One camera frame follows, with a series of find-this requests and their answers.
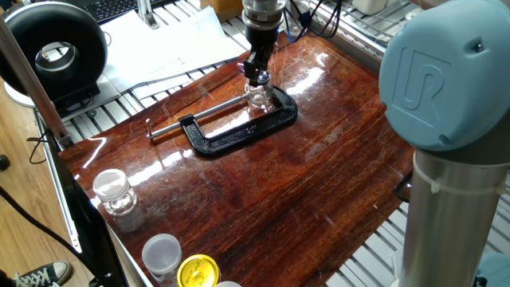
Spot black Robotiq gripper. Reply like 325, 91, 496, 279
242, 26, 280, 88

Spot small clear glass jar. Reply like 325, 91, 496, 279
243, 71, 276, 108

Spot black C-clamp with steel screw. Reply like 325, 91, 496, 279
143, 85, 300, 159

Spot clear lidless glass jar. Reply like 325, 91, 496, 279
284, 6, 310, 38

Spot glass jar with white lid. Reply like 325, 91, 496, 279
141, 233, 183, 287
92, 168, 139, 218

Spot yellow round lid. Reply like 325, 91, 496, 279
176, 254, 222, 287

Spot brown cardboard box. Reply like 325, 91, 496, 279
198, 0, 245, 23

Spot white paper sheet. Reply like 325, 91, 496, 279
131, 73, 194, 100
101, 6, 241, 93

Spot glossy red-brown wooden board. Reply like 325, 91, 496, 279
58, 30, 416, 287

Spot white plastic container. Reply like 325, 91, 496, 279
351, 0, 390, 16

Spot black computer keyboard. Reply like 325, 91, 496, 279
81, 0, 171, 25

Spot black side panel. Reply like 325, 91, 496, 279
46, 133, 131, 287

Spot black canvas sneaker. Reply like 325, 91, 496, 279
11, 260, 73, 287

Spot black and blue gripper cables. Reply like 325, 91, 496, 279
281, 0, 344, 43

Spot silver metal bracket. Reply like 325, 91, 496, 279
136, 0, 161, 30

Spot aluminium frame post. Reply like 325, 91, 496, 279
0, 15, 75, 150

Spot black ring light on stand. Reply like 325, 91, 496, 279
0, 1, 121, 120

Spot thin black cable loop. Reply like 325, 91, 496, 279
26, 128, 51, 166

